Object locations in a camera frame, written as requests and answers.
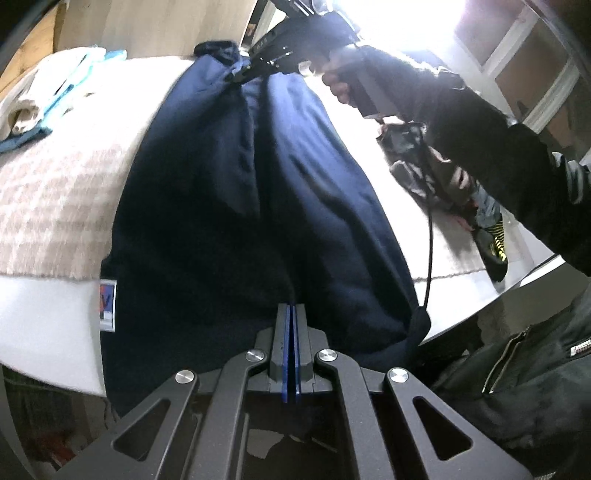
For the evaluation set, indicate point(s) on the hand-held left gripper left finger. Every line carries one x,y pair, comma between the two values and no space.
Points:
284,355

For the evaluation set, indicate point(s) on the grey garment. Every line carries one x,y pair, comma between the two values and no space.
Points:
489,210

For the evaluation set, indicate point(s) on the beige knit sweater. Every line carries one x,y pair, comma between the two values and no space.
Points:
27,106

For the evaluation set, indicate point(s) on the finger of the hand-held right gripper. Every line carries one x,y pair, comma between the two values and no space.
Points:
251,76
272,60

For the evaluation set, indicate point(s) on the person's black jacket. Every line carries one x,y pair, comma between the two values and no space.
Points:
531,392

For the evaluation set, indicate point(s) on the navy blue garment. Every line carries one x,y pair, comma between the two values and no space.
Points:
231,207

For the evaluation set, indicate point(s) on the person's right forearm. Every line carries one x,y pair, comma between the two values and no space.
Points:
485,129

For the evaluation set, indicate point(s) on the white window frame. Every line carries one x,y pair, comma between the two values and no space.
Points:
508,60

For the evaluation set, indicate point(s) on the pine plank board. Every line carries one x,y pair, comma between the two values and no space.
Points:
37,46

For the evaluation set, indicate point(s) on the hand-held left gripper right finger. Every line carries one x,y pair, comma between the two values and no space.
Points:
300,355

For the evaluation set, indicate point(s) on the large light wooden board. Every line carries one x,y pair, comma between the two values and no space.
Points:
152,23

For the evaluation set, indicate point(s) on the person's right hand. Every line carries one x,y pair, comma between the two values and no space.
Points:
339,83

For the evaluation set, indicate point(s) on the plaid blanket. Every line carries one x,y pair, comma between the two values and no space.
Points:
55,207

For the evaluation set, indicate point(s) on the brown fleece garment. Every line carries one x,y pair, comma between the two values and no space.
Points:
457,180

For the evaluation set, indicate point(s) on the light blue folded garment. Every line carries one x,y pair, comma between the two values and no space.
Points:
18,143

